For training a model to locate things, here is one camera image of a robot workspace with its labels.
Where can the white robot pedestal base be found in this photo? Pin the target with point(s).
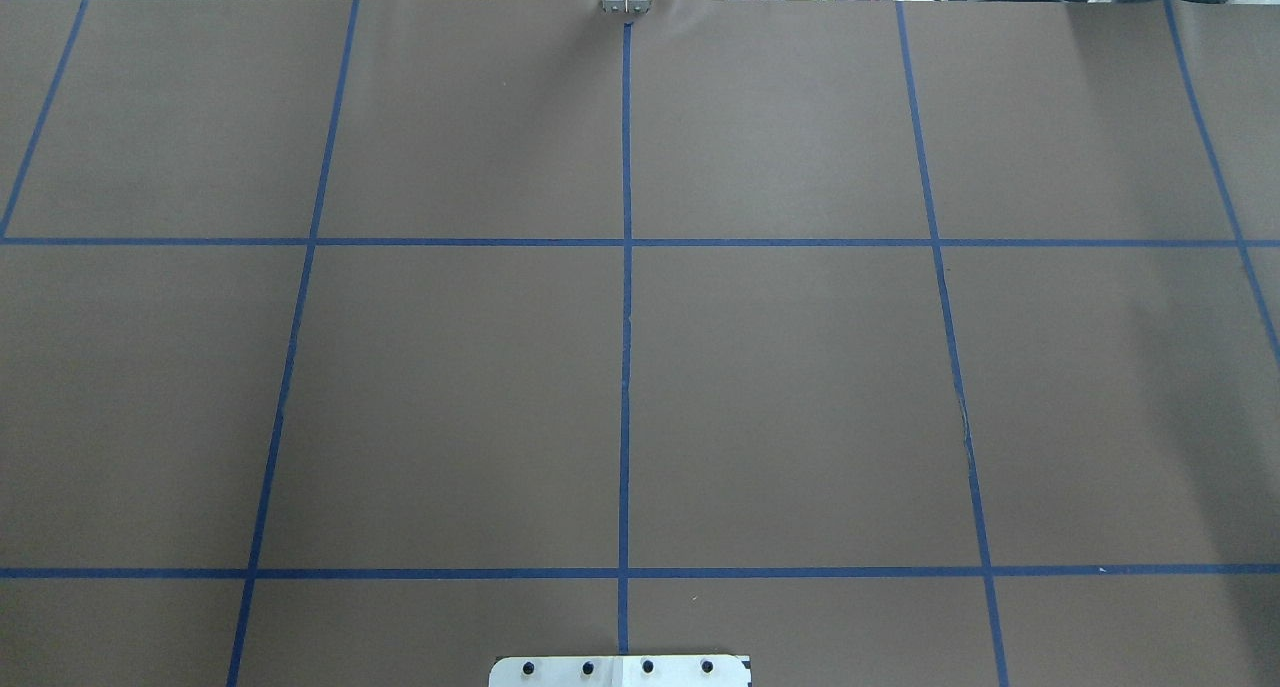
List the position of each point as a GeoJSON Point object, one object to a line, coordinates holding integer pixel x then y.
{"type": "Point", "coordinates": [623, 670]}

